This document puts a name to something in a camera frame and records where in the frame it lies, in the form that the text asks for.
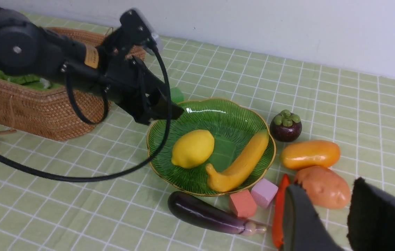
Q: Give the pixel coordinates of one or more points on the orange toy carrot green leaves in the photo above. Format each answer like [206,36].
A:
[277,224]

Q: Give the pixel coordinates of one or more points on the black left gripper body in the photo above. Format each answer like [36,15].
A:
[108,72]

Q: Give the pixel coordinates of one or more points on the yellow toy lemon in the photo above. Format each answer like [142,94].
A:
[193,149]

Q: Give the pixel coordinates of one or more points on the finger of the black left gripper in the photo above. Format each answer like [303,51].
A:
[155,107]

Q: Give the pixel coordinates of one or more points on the purple toy eggplant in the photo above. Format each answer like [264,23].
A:
[201,214]

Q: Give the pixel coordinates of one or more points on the dark purple toy mangosteen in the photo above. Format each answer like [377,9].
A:
[286,126]

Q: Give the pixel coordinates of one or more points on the light purple foam block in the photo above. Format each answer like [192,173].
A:
[263,192]

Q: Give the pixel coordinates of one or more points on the woven wicker basket green lining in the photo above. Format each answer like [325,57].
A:
[42,108]

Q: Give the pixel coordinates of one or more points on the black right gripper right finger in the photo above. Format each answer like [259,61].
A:
[371,218]

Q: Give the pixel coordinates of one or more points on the brown toy potato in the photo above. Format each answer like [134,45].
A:
[324,187]

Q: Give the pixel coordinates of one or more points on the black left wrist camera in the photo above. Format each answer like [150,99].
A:
[137,31]

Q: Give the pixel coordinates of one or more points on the green foam cube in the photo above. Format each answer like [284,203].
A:
[176,95]

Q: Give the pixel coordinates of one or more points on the orange toy mango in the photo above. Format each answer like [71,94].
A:
[306,154]

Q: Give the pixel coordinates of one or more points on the green leaf glass plate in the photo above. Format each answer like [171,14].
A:
[231,125]

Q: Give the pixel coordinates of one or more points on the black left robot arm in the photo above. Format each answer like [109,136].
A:
[27,49]

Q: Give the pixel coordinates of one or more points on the salmon pink foam block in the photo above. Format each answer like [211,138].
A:
[242,204]

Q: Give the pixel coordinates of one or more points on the yellow toy banana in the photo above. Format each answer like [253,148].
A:
[241,168]

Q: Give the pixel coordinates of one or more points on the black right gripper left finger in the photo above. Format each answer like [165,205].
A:
[302,228]

